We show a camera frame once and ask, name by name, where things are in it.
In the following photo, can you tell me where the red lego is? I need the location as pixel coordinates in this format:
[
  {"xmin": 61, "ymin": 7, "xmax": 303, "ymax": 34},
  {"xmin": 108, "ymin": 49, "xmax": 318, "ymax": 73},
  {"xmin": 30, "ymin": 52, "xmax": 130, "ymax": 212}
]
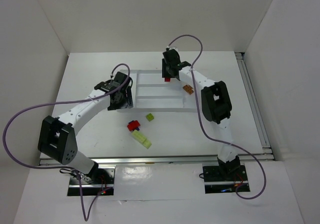
[{"xmin": 126, "ymin": 120, "xmax": 141, "ymax": 131}]

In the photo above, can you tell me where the brown lego plate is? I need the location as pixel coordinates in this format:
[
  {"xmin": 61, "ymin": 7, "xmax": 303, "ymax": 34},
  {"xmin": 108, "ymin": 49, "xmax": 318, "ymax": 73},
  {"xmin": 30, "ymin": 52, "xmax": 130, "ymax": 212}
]
[{"xmin": 182, "ymin": 85, "xmax": 194, "ymax": 95}]

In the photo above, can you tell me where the lime green square lego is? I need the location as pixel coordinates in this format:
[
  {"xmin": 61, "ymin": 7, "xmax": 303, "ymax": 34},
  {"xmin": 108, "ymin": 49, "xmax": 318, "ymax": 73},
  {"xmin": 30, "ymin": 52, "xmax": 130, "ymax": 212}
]
[{"xmin": 145, "ymin": 113, "xmax": 154, "ymax": 121}]

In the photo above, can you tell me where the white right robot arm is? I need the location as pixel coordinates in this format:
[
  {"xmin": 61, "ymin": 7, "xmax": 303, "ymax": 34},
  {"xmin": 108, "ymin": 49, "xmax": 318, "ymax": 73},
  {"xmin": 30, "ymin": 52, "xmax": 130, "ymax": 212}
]
[{"xmin": 162, "ymin": 47, "xmax": 241, "ymax": 177}]

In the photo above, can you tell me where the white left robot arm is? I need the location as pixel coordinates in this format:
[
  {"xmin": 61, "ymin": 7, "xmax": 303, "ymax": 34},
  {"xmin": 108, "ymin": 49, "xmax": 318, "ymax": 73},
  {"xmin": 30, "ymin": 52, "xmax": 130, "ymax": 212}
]
[{"xmin": 37, "ymin": 72, "xmax": 133, "ymax": 183}]

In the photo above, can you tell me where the white compartment tray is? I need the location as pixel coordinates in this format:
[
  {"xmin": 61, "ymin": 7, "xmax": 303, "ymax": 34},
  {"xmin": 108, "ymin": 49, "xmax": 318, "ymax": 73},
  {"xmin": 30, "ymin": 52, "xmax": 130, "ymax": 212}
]
[{"xmin": 118, "ymin": 70, "xmax": 197, "ymax": 113}]

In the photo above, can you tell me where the pale green long lego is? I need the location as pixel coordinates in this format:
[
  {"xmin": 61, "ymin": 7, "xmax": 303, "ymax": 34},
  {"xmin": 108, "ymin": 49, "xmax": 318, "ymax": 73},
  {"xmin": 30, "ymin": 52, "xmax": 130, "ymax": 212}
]
[{"xmin": 131, "ymin": 130, "xmax": 152, "ymax": 149}]

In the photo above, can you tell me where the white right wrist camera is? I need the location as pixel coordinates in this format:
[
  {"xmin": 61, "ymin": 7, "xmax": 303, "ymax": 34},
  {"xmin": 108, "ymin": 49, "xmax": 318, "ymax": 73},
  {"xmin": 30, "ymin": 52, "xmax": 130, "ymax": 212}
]
[{"xmin": 165, "ymin": 46, "xmax": 179, "ymax": 52}]

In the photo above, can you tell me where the aluminium rail right side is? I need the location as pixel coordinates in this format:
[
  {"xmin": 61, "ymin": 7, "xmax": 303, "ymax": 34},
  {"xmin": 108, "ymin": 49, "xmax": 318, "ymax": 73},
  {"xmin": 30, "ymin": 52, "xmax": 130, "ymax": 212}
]
[{"xmin": 234, "ymin": 52, "xmax": 273, "ymax": 155}]

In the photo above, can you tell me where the aluminium rail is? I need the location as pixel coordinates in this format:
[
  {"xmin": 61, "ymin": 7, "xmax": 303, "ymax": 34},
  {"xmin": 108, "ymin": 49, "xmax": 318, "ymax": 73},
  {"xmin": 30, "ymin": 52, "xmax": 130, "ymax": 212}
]
[
  {"xmin": 234, "ymin": 52, "xmax": 273, "ymax": 155},
  {"xmin": 38, "ymin": 154, "xmax": 273, "ymax": 166}
]

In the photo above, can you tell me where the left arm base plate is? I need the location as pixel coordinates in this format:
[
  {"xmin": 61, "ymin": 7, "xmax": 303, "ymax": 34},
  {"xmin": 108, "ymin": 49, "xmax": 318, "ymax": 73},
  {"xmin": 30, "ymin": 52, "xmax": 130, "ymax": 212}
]
[{"xmin": 67, "ymin": 167, "xmax": 116, "ymax": 196}]

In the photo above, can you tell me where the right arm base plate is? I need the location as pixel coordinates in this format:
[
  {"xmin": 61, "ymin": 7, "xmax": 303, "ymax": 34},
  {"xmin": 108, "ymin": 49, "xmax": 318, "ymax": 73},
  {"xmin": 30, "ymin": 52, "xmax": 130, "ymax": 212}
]
[{"xmin": 198, "ymin": 165, "xmax": 250, "ymax": 194}]

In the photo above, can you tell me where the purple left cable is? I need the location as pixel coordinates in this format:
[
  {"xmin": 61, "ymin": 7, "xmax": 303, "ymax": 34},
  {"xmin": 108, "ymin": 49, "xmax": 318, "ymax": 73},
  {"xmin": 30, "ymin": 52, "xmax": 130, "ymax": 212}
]
[{"xmin": 2, "ymin": 63, "xmax": 131, "ymax": 221}]

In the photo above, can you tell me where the aluminium rail front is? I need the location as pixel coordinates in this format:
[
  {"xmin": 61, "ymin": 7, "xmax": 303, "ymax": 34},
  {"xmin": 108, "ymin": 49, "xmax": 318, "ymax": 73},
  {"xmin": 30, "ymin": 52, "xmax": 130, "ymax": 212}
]
[{"xmin": 38, "ymin": 154, "xmax": 273, "ymax": 166}]

